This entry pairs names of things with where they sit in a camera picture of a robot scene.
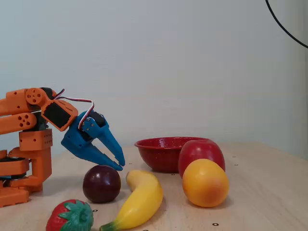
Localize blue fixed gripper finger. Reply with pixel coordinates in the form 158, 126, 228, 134
78, 143, 124, 172

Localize blue movable gripper finger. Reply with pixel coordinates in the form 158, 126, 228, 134
82, 116, 126, 167

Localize blue gripper body with servo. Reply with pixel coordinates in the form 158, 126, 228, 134
61, 110, 108, 159

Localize orange yellow toy peach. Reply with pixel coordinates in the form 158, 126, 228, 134
182, 158, 230, 208

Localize red speckled enamel bowl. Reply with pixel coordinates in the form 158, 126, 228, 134
134, 137, 215, 173

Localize dark purple toy plum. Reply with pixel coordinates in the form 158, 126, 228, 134
82, 165, 122, 204

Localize yellow toy banana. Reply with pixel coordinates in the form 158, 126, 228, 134
99, 169, 164, 231

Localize red toy strawberry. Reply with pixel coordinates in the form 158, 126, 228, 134
45, 199, 94, 231

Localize red toy apple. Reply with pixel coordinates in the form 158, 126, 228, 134
178, 139, 226, 179

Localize white red black servo cable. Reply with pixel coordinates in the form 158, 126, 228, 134
52, 88, 95, 130

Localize thin black cable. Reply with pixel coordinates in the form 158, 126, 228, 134
265, 0, 308, 49

